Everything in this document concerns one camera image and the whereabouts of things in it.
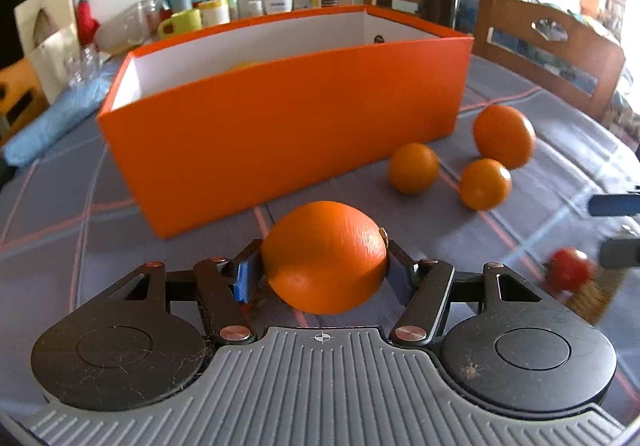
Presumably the glass cup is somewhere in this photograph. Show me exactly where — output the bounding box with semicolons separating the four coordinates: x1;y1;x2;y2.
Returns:
64;44;102;87

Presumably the checked blue tablecloth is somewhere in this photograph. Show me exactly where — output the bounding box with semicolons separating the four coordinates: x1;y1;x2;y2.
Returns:
1;58;639;416

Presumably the wooden chair left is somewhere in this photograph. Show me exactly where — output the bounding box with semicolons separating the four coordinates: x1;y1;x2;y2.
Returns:
0;58;49;145

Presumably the orange cardboard box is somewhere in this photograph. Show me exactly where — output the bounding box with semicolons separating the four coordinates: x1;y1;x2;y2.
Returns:
98;6;473;238

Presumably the wooden chair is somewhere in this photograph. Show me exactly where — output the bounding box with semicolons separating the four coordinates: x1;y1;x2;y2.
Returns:
473;0;625;122
0;58;49;145

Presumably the yellow green mug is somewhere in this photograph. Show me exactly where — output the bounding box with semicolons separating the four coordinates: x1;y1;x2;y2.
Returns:
157;9;202;39

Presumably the yellow pomelo fruit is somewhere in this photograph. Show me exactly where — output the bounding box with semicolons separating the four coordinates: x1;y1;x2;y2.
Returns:
228;61;262;72

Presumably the blue plastic bag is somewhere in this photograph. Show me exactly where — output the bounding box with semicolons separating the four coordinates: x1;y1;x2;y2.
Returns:
1;65;118;169

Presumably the red folded umbrella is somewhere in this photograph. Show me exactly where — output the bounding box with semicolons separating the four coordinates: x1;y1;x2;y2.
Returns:
75;0;100;47

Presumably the small tangerine middle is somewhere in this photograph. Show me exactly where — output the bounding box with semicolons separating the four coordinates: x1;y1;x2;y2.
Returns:
458;159;512;211

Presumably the small tangerine near box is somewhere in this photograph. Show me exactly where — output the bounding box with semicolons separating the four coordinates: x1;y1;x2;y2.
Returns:
388;143;439;195

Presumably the woven bamboo placemat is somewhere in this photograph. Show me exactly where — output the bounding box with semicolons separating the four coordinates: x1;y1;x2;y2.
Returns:
565;266;629;325

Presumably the white paper bag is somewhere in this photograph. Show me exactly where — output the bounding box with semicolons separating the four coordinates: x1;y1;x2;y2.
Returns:
14;0;79;104

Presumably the wooden chair right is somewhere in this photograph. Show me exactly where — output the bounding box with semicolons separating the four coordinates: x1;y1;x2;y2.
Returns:
473;0;625;122

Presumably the white yellow lid container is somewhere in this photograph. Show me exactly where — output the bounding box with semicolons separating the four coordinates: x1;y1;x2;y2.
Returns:
198;0;231;28

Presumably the large orange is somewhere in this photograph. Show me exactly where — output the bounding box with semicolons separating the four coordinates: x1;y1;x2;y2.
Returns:
260;201;387;315

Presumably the medium orange far right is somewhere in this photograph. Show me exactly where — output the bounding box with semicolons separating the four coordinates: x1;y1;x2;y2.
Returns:
473;104;536;169

